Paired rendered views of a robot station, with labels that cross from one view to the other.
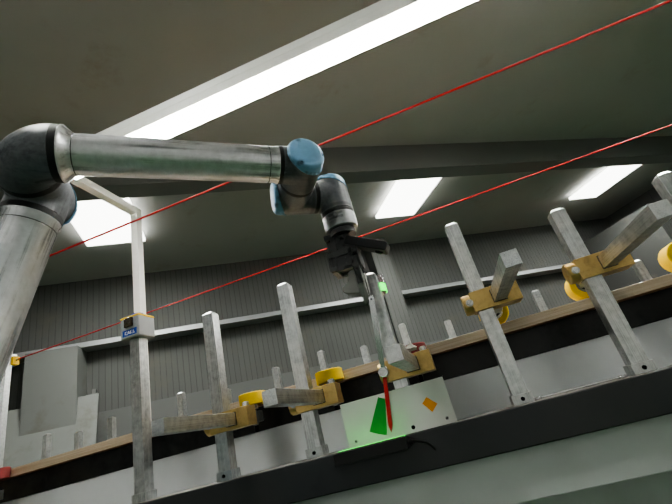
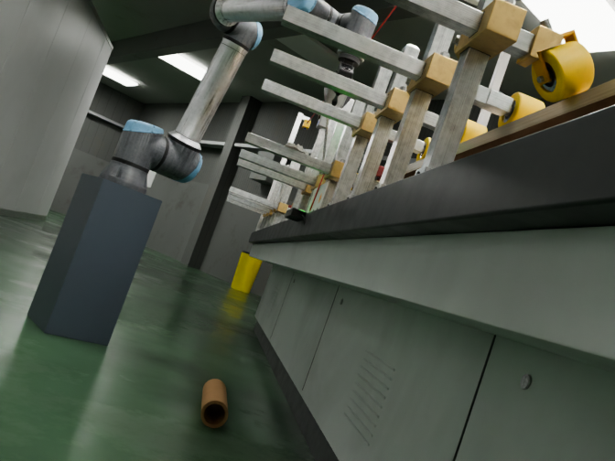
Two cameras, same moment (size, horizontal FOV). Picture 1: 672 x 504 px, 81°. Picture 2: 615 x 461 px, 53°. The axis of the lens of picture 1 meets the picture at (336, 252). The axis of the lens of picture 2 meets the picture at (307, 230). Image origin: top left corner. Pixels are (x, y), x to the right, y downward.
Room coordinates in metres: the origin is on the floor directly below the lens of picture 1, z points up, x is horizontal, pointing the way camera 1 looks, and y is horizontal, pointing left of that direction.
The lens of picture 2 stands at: (0.39, -1.89, 0.50)
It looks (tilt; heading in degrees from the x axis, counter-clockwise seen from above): 4 degrees up; 71
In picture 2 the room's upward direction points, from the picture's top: 20 degrees clockwise
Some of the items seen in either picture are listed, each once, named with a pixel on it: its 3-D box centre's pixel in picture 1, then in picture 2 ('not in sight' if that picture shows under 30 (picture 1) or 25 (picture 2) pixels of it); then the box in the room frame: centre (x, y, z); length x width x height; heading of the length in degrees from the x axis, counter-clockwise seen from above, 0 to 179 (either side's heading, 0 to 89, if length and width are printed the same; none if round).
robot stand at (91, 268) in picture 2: not in sight; (94, 258); (0.47, 0.67, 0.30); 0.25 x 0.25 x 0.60; 20
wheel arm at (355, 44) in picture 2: not in sight; (407, 65); (0.83, -0.84, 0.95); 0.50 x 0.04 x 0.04; 169
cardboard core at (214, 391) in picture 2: not in sight; (214, 402); (0.95, 0.03, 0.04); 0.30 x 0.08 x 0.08; 79
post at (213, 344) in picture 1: (219, 393); (316, 172); (1.13, 0.42, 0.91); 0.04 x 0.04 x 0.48; 79
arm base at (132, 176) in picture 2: not in sight; (126, 175); (0.47, 0.67, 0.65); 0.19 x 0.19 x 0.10
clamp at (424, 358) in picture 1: (406, 367); (337, 173); (1.03, -0.10, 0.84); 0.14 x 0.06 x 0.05; 79
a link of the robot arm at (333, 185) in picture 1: (332, 198); (360, 27); (0.96, -0.03, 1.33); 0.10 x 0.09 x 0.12; 113
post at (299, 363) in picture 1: (300, 365); (329, 161); (1.08, 0.17, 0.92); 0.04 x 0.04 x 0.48; 79
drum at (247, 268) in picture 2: not in sight; (246, 272); (2.82, 7.25, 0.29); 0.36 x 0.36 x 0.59
